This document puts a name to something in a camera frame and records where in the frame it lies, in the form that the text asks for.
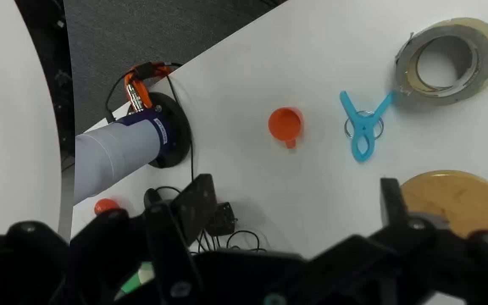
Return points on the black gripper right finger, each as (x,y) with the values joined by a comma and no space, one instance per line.
(398,238)

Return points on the black table frame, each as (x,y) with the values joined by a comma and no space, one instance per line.
(52,86)

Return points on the grey Kinova robot arm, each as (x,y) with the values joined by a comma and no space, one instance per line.
(115,155)

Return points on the blue plastic clamp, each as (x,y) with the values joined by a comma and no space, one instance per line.
(364,128)

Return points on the orange tool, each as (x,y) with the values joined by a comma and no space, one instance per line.
(140,94)

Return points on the orange plastic cup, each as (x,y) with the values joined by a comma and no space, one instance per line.
(284,123)

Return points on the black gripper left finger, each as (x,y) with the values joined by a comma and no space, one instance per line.
(186,221)

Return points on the red push button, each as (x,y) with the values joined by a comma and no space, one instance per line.
(108,206)

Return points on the wooden mug tree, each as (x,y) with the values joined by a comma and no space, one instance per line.
(459,197)

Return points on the grey duct tape roll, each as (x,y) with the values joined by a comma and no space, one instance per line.
(482,62)

